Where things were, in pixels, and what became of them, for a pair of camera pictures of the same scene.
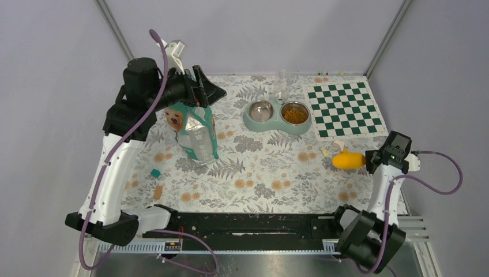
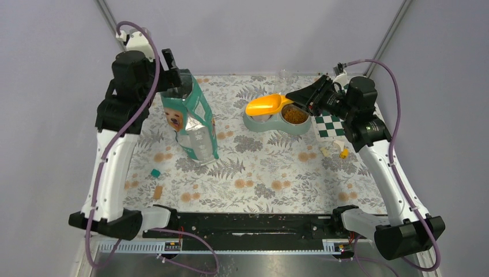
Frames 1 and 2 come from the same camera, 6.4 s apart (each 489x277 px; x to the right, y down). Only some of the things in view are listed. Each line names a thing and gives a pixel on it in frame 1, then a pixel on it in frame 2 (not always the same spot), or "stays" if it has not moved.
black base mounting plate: (251, 231) stays
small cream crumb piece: (324, 151) stays
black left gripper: (200, 92) -> (170, 77)
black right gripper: (369, 154) -> (311, 97)
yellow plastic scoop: (347, 160) -> (267, 104)
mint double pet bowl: (290, 117) stays
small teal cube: (155, 173) stays
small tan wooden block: (158, 192) stays
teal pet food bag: (196, 133) stays
